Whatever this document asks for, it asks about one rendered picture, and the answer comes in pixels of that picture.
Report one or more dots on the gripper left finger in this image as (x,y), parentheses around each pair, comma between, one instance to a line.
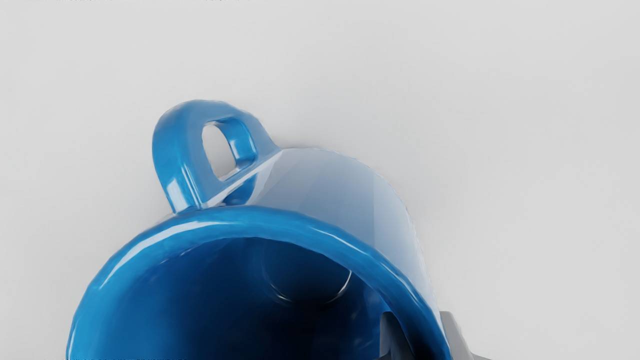
(391,340)

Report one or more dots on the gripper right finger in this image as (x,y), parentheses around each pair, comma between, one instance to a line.
(459,340)

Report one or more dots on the blue glossy mug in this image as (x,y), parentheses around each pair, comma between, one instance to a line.
(260,225)

